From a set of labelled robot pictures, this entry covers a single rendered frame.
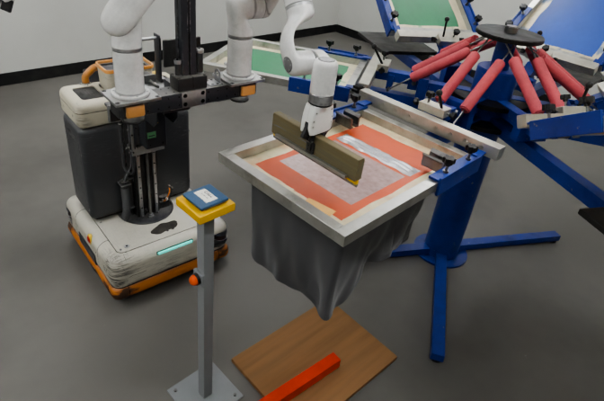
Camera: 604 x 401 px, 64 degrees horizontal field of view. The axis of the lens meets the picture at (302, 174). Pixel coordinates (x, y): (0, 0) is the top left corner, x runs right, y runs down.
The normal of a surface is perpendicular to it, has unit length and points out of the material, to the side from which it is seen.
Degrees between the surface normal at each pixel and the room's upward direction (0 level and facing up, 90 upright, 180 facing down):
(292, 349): 0
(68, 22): 90
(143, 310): 0
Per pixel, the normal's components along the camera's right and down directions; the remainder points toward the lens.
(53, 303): 0.11, -0.85
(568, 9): -0.29, -0.57
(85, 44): 0.70, 0.43
